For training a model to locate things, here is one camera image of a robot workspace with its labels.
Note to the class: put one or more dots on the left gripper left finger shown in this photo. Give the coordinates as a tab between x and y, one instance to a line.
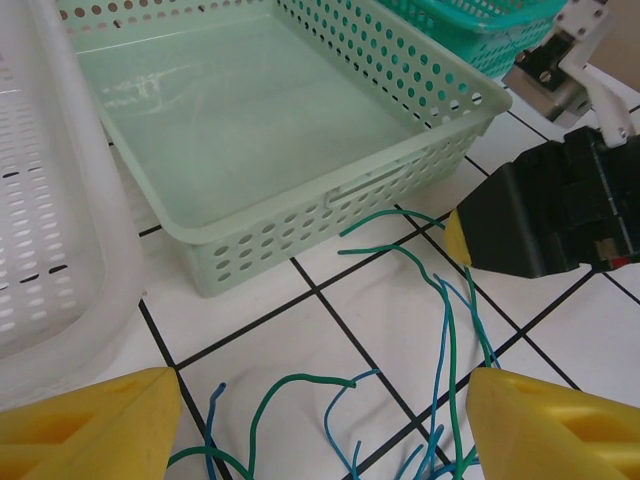
75	440

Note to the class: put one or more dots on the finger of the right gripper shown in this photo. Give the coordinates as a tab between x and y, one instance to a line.
515	225

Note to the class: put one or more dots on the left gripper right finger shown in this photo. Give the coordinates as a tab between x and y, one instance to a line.
550	440

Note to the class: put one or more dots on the white perforated plastic basket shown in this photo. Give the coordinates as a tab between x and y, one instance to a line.
60	200

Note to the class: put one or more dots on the light green plastic basket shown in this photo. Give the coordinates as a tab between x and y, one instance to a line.
250	125

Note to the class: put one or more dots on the teal plastic basket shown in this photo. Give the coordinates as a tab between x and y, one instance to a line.
475	45

